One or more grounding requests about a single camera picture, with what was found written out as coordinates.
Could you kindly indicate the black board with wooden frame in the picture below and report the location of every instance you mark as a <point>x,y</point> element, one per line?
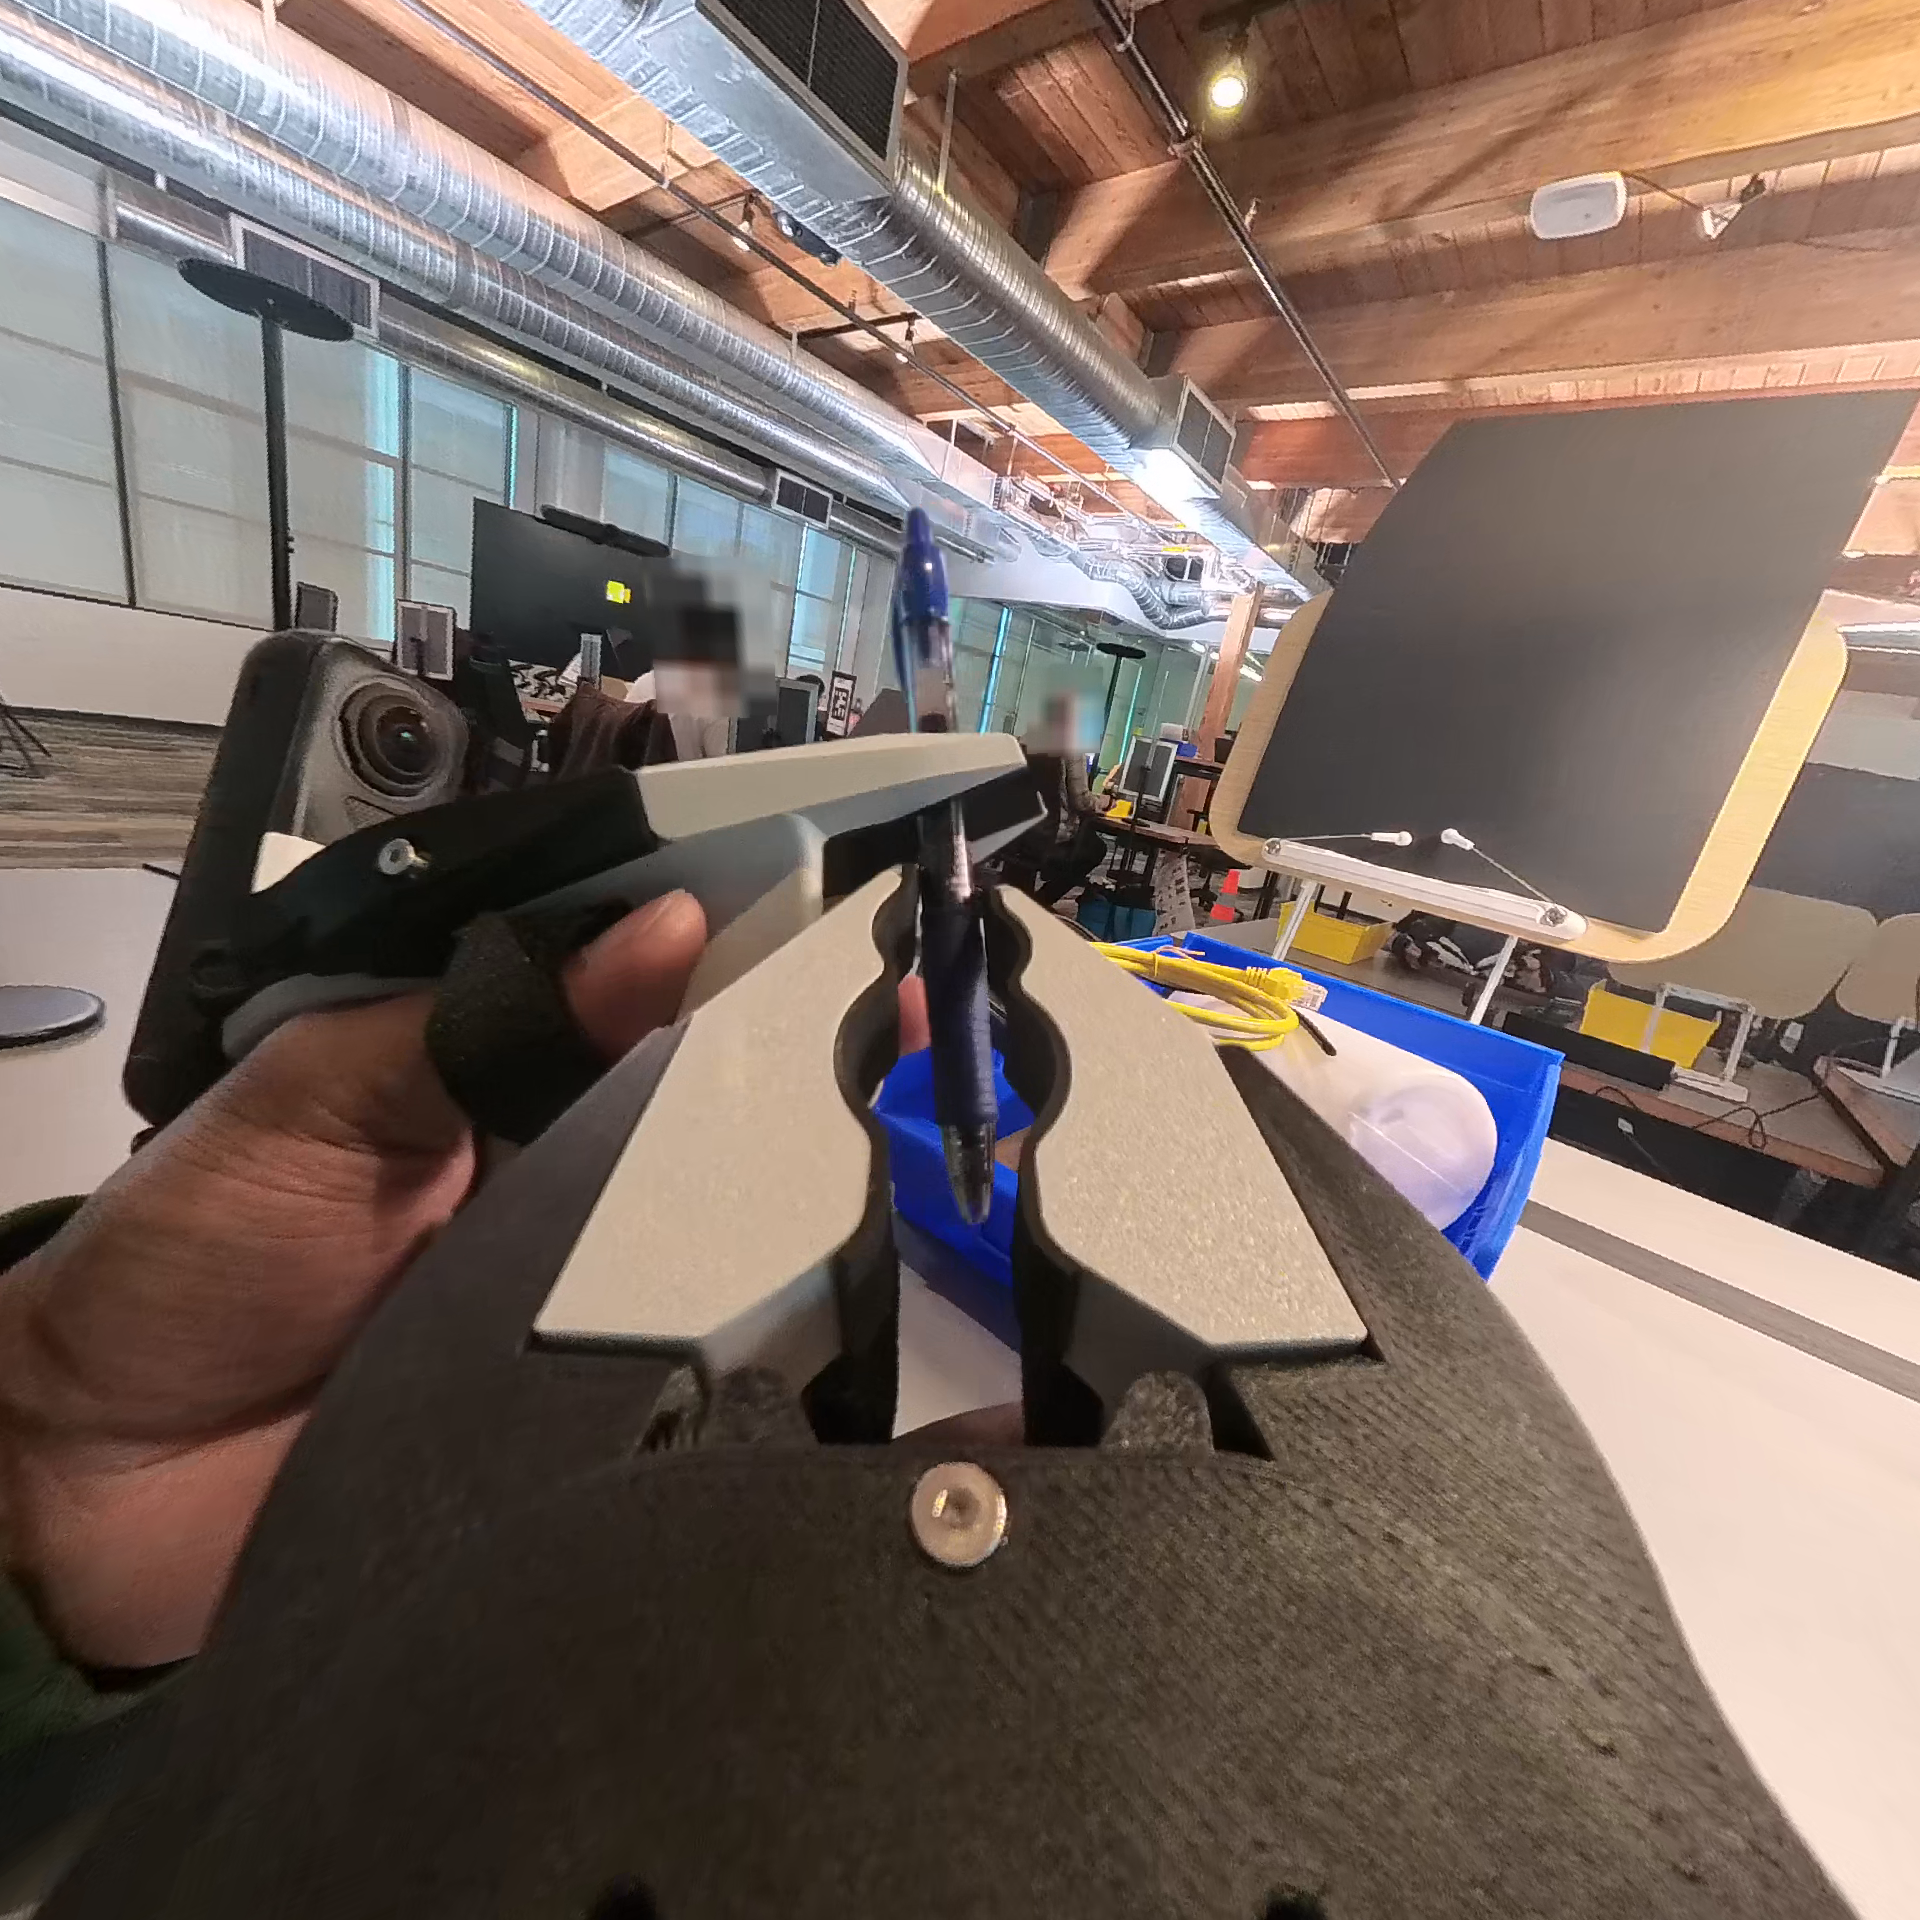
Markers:
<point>1560,661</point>

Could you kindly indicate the thin spiral metal duct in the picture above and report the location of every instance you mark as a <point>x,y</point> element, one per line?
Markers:
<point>571,390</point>

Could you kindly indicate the blue pen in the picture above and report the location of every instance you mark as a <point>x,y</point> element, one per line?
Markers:
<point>962,1037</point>

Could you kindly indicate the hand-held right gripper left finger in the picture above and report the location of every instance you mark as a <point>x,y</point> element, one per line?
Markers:
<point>722,1172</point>

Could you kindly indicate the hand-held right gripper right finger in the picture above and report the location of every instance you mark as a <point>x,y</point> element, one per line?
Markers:
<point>1186,1186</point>

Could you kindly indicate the ceiling spot light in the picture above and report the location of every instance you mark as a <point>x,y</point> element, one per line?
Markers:
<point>1229,90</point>

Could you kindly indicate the person's left hand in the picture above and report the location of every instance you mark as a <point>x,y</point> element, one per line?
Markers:
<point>226,1319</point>

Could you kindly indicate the black television screen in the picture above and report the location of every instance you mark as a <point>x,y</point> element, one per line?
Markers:
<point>525,587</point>

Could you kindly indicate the yellow bin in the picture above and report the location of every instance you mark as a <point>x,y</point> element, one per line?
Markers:
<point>1342,938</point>
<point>1643,1027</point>

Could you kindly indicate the person's right hand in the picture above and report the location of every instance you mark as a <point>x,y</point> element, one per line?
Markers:
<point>962,1426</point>

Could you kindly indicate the white board rail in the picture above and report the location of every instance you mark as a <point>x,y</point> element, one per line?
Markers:
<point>1426,892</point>

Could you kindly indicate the white plastic bottle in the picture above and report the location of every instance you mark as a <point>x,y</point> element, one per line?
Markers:
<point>1426,1142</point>

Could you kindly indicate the orange traffic cone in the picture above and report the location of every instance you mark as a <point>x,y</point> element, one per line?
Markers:
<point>1229,903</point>

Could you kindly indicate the person's left forearm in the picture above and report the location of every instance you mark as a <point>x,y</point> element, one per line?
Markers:
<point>44,1725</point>

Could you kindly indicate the blue plastic bin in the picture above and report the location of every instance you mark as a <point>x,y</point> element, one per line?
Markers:
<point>1523,1142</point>

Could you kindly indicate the metal duct with vent grilles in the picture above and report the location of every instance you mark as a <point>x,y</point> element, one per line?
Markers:
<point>975,254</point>

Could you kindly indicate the beige chair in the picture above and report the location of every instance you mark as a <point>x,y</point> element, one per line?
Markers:
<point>1763,954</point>
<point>1891,968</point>

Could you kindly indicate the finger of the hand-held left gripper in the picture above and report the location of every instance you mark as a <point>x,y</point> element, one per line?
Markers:
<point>780,780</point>
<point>1014,813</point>

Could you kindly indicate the black floor lamp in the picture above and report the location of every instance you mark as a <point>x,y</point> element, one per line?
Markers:
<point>263,300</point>

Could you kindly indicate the black ceiling pipe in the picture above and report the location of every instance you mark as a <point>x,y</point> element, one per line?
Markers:
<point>1291,302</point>

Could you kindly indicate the white board stand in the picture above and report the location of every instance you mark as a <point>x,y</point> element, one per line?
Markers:
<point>1490,983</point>

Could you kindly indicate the white ceiling device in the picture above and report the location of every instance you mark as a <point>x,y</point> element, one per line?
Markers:
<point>1578,206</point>

